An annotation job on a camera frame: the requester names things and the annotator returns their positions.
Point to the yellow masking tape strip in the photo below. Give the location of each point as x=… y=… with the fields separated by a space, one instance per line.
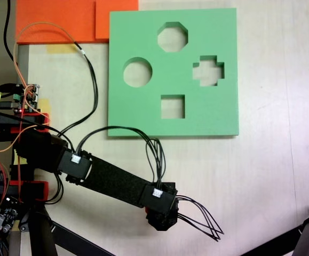
x=58 y=48

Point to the red and black clamp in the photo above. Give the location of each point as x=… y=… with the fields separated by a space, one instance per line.
x=10 y=120
x=28 y=190

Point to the black USB plug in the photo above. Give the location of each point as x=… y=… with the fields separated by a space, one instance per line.
x=6 y=105

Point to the orange flat block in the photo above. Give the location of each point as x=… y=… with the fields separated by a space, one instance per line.
x=50 y=13
x=102 y=21

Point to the black tripod strut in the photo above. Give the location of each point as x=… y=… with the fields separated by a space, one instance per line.
x=77 y=240
x=277 y=241

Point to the green shape-hole board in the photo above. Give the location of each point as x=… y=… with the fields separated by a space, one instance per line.
x=218 y=112

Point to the black converter circuit board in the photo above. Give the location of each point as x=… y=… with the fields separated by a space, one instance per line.
x=6 y=213

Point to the yellow masking tape patch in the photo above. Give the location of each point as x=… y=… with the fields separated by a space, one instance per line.
x=44 y=105

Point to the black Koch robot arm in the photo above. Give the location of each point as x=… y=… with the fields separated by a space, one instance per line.
x=111 y=178

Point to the green driver circuit board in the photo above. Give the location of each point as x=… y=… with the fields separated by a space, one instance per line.
x=32 y=97

